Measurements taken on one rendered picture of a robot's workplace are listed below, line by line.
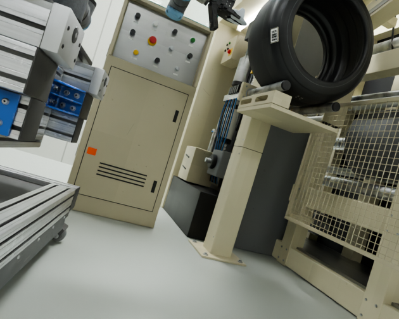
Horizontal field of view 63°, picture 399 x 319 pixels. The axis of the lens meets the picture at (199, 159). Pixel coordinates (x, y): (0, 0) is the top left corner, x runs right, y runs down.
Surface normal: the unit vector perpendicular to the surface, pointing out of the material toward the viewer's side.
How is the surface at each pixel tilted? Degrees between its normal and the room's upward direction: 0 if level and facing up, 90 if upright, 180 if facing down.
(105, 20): 90
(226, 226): 90
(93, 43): 90
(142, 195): 90
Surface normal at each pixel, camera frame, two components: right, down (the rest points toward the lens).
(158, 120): 0.29, 0.08
